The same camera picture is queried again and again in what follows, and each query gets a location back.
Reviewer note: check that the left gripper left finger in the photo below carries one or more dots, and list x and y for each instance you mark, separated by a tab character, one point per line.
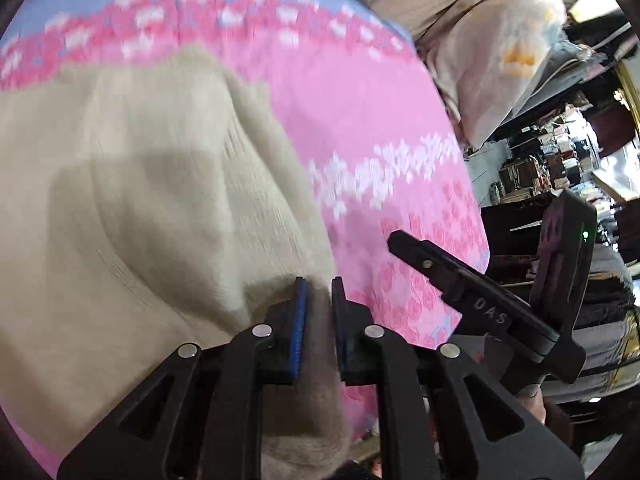
198	415

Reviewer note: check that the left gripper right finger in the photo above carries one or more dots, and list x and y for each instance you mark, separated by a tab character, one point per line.
442	417

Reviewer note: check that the cream knit sweater black hearts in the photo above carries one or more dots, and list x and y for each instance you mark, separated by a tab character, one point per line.
143	207

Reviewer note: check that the cluttered dark shelf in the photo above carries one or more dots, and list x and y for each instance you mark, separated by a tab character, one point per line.
568	136

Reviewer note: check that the pink blue floral bedspread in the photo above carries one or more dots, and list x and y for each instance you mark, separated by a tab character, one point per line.
358	106

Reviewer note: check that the floral pillow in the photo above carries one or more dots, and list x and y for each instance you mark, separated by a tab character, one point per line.
486	57

